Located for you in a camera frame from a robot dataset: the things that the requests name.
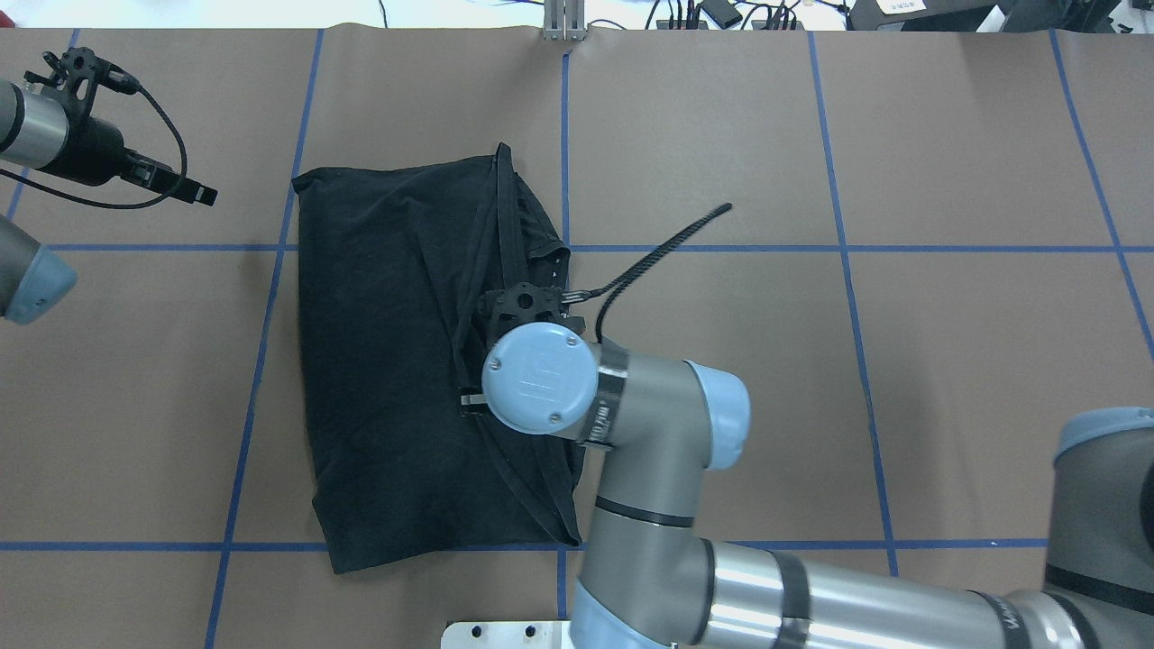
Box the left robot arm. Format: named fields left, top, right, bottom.
left=3, top=79, right=218, bottom=325

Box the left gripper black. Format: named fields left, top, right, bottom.
left=54, top=118, right=218, bottom=206

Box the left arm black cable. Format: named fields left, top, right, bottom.
left=0, top=87, right=188, bottom=212

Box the aluminium frame post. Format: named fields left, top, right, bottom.
left=541, top=0, right=589, bottom=42

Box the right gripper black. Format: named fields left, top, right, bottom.
left=478, top=283, right=589, bottom=350

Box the black t-shirt with logo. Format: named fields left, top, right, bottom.
left=292, top=143, right=584, bottom=574

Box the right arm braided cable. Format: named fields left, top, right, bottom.
left=568, top=202, right=733, bottom=343

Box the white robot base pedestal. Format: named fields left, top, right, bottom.
left=440, top=620, right=574, bottom=649

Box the black power strip with plugs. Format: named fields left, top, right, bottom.
left=646, top=1, right=804, bottom=32

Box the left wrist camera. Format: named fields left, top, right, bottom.
left=23, top=49, right=142, bottom=122

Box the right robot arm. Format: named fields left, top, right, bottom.
left=482, top=288, right=1151, bottom=648

